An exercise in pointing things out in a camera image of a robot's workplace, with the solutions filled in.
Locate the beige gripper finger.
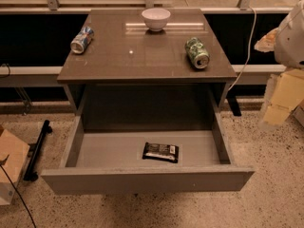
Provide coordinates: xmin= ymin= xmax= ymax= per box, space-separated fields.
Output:
xmin=258 ymin=69 xmax=304 ymax=131
xmin=254 ymin=28 xmax=277 ymax=52

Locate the black rxbar chocolate wrapper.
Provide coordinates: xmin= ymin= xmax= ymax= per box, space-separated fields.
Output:
xmin=142 ymin=142 xmax=179 ymax=163

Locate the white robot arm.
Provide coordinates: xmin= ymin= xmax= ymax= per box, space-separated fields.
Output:
xmin=255 ymin=0 xmax=304 ymax=130

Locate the grey cabinet with counter top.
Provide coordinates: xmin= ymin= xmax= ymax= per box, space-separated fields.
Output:
xmin=58 ymin=9 xmax=236 ymax=132

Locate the open grey top drawer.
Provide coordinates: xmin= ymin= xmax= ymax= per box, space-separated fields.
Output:
xmin=42 ymin=116 xmax=254 ymax=195

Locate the cardboard box at right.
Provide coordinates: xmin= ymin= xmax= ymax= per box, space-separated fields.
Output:
xmin=293 ymin=100 xmax=304 ymax=126

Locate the cardboard box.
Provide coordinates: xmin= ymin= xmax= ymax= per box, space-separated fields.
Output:
xmin=293 ymin=100 xmax=304 ymax=126
xmin=0 ymin=126 xmax=29 ymax=205

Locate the green crushed can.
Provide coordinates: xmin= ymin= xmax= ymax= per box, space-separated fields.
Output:
xmin=184 ymin=37 xmax=210 ymax=69

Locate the white ceramic bowl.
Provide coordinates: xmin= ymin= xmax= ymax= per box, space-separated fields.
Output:
xmin=142 ymin=8 xmax=171 ymax=31

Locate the blue and white crushed can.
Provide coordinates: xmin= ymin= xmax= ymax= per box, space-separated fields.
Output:
xmin=70 ymin=26 xmax=94 ymax=54

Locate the black metal bar on floor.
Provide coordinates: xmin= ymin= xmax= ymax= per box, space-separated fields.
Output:
xmin=24 ymin=120 xmax=52 ymax=181

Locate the cardboard box at left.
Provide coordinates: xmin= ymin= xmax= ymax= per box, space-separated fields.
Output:
xmin=0 ymin=126 xmax=29 ymax=205

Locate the white cable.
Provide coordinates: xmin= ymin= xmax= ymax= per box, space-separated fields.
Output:
xmin=227 ymin=6 xmax=257 ymax=92

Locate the black cable on floor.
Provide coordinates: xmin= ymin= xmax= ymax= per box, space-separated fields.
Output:
xmin=0 ymin=164 xmax=38 ymax=228

